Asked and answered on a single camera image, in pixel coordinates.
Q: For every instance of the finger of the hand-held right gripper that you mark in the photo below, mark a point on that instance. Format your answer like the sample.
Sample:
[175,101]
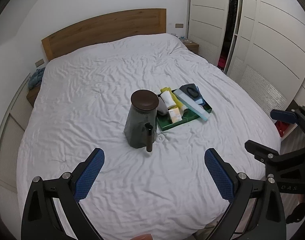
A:
[283,116]
[262,152]

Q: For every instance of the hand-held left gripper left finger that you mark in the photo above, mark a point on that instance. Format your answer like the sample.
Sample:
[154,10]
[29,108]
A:
[90,175]

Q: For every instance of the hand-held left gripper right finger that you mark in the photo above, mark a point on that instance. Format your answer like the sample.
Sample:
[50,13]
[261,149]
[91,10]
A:
[218,177]

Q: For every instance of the green tray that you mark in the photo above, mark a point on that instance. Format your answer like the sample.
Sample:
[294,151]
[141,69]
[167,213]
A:
[167,126]

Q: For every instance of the beige square packet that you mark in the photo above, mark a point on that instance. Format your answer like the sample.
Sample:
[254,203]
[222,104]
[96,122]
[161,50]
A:
[174,115]

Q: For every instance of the light blue toothbrush box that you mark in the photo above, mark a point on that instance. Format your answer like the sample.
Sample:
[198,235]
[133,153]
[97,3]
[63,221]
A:
[190,103]

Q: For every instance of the yellow towel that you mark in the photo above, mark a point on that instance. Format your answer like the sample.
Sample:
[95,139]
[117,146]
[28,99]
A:
[178,103]

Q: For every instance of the grey eye mask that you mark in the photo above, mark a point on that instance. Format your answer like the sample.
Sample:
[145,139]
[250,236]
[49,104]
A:
[162,108]

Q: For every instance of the teal blue towel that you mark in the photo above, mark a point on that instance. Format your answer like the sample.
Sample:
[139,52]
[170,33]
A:
[183,88]

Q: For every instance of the red folded clothes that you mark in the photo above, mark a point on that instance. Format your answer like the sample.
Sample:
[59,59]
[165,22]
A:
[221,62]
[283,128]

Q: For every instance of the dark glass pitcher brown lid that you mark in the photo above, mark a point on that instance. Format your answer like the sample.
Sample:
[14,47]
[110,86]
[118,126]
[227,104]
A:
[140,120]

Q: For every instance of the white wardrobe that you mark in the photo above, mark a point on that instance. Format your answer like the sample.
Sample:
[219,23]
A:
[267,42]

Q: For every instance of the white louvered cabinet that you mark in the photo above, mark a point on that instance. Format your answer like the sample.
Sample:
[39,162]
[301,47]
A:
[7,135]

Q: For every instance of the bed with white sheet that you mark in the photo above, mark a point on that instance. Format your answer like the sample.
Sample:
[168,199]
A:
[105,80]

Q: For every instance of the wooden nightstand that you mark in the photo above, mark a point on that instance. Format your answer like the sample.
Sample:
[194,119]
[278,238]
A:
[185,39]
[192,47]
[32,96]

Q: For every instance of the blue crumpled cloth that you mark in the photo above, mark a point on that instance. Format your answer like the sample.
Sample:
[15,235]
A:
[37,78]

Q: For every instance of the dark hanging clothes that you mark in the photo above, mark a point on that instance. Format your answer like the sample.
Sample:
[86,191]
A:
[233,10]

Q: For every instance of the wooden right nightstand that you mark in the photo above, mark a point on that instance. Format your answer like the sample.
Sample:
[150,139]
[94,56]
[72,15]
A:
[185,39]

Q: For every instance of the wooden headboard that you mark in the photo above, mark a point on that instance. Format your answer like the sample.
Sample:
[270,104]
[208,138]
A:
[105,30]

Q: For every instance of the beige wall socket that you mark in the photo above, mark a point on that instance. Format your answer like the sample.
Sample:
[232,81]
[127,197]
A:
[179,25]
[39,62]

